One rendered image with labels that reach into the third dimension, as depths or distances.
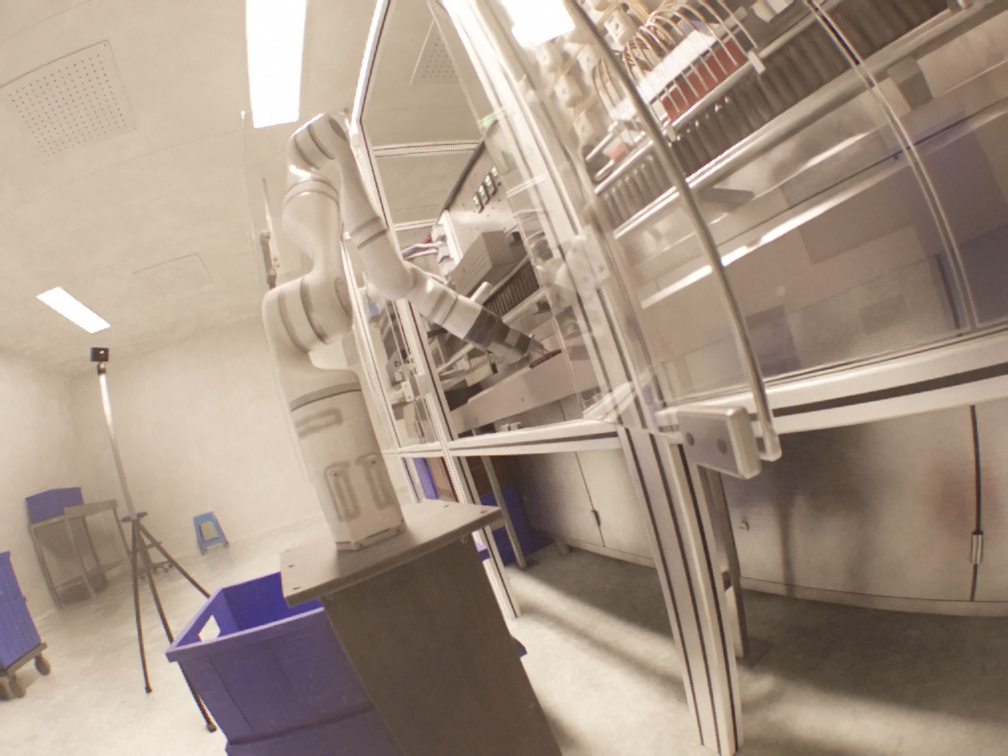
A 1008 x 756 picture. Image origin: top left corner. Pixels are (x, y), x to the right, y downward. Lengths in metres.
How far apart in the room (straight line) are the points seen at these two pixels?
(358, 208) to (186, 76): 1.97
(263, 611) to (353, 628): 0.71
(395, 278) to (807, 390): 0.66
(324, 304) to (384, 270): 0.31
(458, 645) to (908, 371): 0.49
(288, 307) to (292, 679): 0.59
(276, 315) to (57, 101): 2.38
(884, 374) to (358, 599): 0.49
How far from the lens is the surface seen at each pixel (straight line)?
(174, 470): 6.09
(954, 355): 0.34
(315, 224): 0.61
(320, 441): 0.49
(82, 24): 2.47
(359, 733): 0.87
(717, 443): 0.18
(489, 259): 1.12
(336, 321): 0.51
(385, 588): 0.46
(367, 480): 0.49
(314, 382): 0.49
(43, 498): 4.99
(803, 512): 0.84
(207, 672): 0.84
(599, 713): 0.96
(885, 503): 0.77
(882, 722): 0.83
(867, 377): 0.35
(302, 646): 0.77
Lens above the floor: 0.66
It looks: 3 degrees up
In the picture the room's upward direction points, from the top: 18 degrees counter-clockwise
